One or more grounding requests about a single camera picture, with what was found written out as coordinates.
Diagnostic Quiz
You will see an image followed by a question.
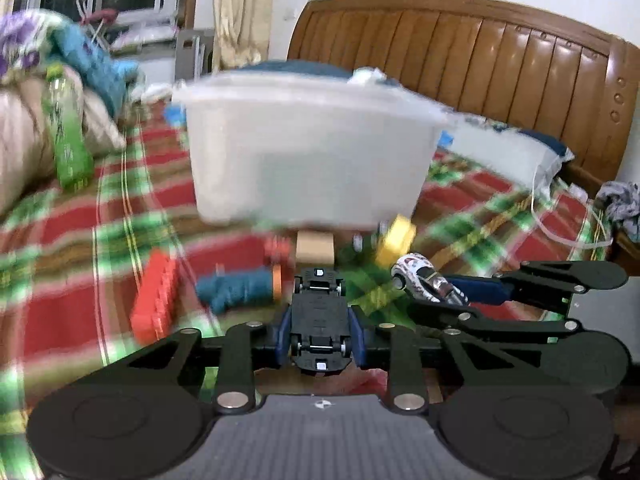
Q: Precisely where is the teal and orange toy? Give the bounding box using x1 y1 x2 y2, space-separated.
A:
196 265 284 312

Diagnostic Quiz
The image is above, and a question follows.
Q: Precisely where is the yellow building brick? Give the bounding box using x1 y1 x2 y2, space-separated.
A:
374 214 417 267

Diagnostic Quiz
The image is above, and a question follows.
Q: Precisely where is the plaid bed sheet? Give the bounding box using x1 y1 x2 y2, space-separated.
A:
0 105 617 480

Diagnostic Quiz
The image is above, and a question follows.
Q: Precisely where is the beige curtain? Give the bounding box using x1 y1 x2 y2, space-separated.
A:
212 0 276 74

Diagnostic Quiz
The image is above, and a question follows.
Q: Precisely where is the printed pillow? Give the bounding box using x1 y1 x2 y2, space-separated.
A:
442 114 574 187

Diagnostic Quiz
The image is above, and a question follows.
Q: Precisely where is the dark blue pillow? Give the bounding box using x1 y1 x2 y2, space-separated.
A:
239 60 352 82

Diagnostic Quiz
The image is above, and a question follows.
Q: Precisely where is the grey chair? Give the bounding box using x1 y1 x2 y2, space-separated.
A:
174 27 216 82

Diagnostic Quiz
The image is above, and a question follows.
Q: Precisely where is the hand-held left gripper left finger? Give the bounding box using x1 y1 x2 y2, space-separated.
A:
117 307 294 413

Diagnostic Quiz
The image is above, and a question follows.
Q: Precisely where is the white plastic container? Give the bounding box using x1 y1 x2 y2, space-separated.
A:
171 69 459 227

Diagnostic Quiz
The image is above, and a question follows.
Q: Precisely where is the white cable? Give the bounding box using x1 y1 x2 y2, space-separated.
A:
529 159 614 252

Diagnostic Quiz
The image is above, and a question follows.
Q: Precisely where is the grey cloth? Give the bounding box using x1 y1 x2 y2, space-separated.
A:
594 181 640 242

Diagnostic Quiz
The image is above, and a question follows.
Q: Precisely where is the blue printed blanket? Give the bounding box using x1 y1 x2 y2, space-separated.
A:
52 25 139 117

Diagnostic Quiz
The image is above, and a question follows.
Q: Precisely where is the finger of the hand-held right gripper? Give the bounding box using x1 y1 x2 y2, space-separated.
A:
407 302 584 344
442 260 629 312

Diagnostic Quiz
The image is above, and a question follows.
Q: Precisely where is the wooden cube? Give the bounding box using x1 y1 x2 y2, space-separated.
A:
296 230 336 267

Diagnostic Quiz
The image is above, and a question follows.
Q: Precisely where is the purple floral blanket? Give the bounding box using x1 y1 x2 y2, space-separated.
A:
0 9 67 77

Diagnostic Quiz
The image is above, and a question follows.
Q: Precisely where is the red folding stool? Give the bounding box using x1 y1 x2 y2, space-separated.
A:
74 2 122 47

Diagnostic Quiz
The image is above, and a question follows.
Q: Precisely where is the white cushion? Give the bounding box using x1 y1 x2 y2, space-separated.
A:
111 24 179 54

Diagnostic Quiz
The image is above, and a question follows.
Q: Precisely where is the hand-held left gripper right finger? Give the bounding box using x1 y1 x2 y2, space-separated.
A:
350 305 541 413

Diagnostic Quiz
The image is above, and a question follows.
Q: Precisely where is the dark green toy car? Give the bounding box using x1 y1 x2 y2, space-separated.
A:
349 232 382 262

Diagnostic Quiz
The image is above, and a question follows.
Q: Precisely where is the black toy car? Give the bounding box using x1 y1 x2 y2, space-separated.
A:
289 268 352 377

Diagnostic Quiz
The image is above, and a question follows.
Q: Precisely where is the green tea bottle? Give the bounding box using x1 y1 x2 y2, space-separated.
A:
42 66 94 190

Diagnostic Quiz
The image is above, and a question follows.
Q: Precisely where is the wooden headboard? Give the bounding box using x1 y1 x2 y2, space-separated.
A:
287 0 640 187

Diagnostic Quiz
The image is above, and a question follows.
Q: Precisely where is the red building brick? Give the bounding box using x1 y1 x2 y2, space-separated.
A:
131 251 179 342

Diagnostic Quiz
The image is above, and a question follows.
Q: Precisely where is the small red toy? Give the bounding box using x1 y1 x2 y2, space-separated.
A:
264 236 292 262

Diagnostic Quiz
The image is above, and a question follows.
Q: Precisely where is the pink quilt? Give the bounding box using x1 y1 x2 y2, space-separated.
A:
0 66 127 213

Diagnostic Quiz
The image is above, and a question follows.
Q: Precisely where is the silver toy car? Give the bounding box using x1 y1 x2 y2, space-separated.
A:
390 254 469 307

